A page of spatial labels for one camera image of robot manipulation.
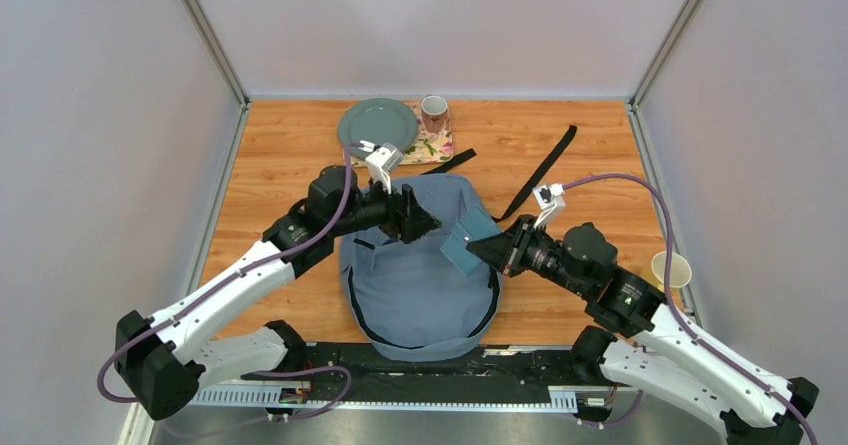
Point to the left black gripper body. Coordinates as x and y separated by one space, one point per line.
387 217

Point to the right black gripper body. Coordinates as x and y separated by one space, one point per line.
535 253

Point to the teal wallet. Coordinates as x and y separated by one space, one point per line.
474 225

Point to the blue-grey backpack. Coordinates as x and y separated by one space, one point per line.
408 299

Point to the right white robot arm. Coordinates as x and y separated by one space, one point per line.
639 338

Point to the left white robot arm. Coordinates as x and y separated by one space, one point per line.
166 358

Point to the floral placemat tray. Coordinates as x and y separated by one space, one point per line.
429 148

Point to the green ceramic plate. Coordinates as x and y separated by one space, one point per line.
379 120

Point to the pink patterned mug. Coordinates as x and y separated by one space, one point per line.
434 113

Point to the yellow mug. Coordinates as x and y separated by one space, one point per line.
670 269

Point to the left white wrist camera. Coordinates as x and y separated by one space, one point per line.
381 161

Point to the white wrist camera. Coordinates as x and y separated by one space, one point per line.
381 161
551 201

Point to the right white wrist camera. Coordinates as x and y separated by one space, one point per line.
551 201

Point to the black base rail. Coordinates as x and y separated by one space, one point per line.
349 373

